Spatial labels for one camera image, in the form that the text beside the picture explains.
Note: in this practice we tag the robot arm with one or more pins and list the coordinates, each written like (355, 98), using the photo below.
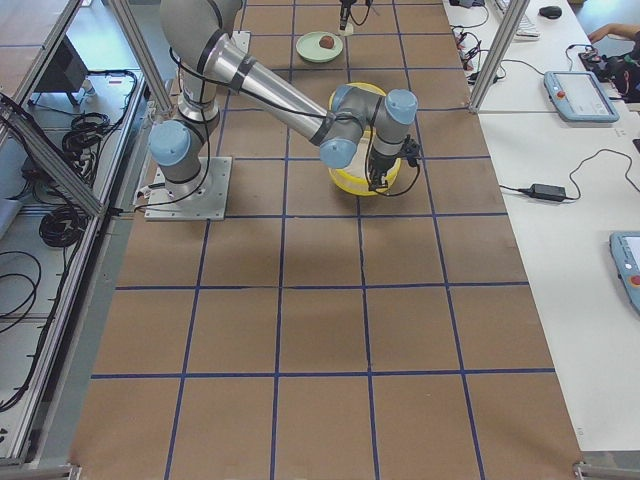
(199, 34)
(347, 20)

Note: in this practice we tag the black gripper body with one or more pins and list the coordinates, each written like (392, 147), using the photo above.
(381, 163)

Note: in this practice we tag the yellow steamer top layer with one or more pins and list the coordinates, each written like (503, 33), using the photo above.
(352, 178)

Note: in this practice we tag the black power adapter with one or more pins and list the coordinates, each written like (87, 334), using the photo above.
(544, 192)

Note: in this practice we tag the aluminium frame post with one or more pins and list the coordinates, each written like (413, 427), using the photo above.
(500, 43)

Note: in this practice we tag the mint green plate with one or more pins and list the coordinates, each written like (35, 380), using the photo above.
(308, 48)

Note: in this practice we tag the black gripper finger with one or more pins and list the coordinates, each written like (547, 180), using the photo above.
(373, 179)
(382, 181)

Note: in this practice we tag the brown bun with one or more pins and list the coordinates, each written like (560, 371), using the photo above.
(327, 42)

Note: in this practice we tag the yellow steamer layer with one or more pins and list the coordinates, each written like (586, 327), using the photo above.
(357, 97)
(352, 178)

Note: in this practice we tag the black computer mouse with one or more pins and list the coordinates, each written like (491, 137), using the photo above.
(551, 12)

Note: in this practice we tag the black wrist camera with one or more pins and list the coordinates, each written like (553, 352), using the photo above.
(411, 151)

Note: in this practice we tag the teach pendant far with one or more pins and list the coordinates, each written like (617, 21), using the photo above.
(579, 97)

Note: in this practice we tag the teach pendant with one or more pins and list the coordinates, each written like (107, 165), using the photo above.
(579, 97)
(624, 249)

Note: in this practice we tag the teach pendant near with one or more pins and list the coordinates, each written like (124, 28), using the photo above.
(624, 249)

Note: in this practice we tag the yellow steamer bottom layer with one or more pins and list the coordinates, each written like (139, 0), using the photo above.
(357, 97)

